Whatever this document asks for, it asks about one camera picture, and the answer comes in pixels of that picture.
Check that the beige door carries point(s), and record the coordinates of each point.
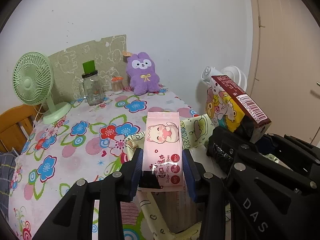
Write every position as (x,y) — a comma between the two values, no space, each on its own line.
(286,80)

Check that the green desk fan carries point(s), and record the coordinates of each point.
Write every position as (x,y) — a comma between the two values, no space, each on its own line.
(33,80)

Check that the green patterned cardboard panel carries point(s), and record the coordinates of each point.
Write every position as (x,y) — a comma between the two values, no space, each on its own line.
(69,65)

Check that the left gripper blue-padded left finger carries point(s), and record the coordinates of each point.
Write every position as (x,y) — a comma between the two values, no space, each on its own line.
(136,169)

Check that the yellow cartoon storage box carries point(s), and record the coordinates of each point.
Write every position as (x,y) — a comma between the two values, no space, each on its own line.
(168,212)

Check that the grey plaid pillow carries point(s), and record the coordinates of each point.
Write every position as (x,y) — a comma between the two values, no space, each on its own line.
(6,173)

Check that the purple plush bunny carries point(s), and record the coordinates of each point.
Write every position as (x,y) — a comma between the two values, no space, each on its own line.
(142,74)

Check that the wooden headboard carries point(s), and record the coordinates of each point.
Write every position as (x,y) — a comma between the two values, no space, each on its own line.
(16,126)

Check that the pink wet wipes pack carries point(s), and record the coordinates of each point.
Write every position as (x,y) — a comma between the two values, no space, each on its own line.
(162,169)

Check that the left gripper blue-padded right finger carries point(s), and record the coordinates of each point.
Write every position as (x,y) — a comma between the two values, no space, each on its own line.
(193,174)

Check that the toothpick jar orange lid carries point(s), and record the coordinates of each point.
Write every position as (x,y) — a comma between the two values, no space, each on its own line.
(117,84)

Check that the floral tablecloth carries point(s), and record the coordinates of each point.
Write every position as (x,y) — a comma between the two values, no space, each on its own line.
(87,143)

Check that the glass jar green lid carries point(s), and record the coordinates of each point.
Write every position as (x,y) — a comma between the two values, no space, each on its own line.
(91,87)

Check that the white standing fan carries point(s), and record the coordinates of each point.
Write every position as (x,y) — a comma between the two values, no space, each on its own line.
(232,72)

